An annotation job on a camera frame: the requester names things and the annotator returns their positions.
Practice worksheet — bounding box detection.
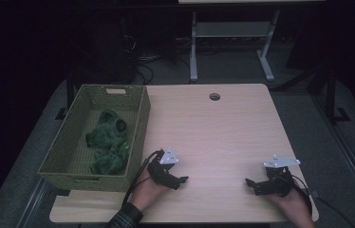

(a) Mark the metal floor rail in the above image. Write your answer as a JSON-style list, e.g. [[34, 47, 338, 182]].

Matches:
[[311, 94, 355, 211], [15, 177, 52, 228]]

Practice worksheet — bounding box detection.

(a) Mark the bundle of black floor cables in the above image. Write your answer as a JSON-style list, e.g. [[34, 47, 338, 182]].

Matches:
[[124, 33, 193, 86]]

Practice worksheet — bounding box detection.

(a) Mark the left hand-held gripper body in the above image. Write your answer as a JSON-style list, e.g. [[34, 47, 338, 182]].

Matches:
[[147, 146, 180, 190]]

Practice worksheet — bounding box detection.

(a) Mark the green fleece garment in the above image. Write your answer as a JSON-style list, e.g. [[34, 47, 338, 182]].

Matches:
[[84, 108, 132, 176]]

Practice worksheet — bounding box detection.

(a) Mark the white metal desk frame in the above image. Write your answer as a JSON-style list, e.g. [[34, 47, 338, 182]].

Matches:
[[189, 9, 281, 84]]

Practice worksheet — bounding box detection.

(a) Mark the right hand-held gripper cable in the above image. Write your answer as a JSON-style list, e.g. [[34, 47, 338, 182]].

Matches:
[[288, 173, 313, 217]]

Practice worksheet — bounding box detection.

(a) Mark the hand-held gripper cable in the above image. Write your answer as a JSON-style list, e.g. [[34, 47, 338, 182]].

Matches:
[[288, 173, 313, 217], [121, 149, 164, 205]]

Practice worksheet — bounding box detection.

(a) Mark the green woven basket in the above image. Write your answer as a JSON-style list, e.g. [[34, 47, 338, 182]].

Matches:
[[37, 84, 152, 193]]

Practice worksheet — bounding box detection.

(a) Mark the black metal stand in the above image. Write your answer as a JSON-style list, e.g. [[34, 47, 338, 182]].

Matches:
[[325, 65, 351, 124], [55, 67, 76, 121]]

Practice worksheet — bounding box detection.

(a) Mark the black floor cable with plug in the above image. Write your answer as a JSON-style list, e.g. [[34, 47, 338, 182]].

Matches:
[[309, 189, 355, 228]]

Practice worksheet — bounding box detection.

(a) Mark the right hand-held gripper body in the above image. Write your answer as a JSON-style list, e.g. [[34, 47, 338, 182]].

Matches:
[[258, 154, 302, 199]]

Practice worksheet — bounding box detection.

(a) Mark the left hand-held gripper cable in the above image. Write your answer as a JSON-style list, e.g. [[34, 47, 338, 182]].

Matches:
[[121, 149, 164, 205]]

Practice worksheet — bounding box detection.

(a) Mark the person's right hand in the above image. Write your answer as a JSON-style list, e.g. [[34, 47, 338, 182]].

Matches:
[[265, 186, 316, 228]]

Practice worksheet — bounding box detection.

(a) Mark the person's left hand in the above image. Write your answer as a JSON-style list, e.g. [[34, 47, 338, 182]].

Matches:
[[129, 172, 171, 213]]

